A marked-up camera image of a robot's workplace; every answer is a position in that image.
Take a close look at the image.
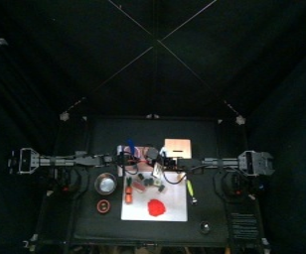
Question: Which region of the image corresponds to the blue plastic tool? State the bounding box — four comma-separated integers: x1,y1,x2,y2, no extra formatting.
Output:
124,138,136,157

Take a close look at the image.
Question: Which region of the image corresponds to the thin white cross wire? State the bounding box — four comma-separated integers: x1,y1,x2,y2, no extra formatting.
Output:
104,0,241,117
63,0,218,114

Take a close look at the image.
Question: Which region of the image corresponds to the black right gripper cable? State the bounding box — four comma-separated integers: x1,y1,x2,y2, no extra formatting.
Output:
160,167,206,185

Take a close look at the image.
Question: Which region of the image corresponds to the orange ring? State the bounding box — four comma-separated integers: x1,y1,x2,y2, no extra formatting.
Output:
93,198,111,214

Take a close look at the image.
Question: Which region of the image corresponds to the red toy food slice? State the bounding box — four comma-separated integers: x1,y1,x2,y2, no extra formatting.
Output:
146,197,167,217

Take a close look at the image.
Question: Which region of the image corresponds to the orange toy carrot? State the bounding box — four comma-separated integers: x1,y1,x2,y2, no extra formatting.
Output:
123,177,134,204

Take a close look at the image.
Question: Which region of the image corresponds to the wooden box with slot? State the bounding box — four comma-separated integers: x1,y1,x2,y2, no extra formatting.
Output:
162,138,193,160

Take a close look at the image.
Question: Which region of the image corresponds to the white toy knife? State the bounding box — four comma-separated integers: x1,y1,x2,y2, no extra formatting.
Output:
151,162,164,180

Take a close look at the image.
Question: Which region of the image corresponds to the pink toy food piece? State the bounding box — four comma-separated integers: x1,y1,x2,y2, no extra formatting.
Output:
131,181,147,192

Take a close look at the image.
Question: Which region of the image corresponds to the round metal knob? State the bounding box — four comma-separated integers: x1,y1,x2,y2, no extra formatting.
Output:
198,221,213,234

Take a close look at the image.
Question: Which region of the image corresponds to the small metal bowl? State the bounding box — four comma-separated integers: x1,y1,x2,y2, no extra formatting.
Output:
92,172,118,195

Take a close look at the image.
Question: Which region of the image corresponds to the yellow-green handled tool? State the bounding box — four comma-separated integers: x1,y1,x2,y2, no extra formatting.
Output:
185,179,199,204

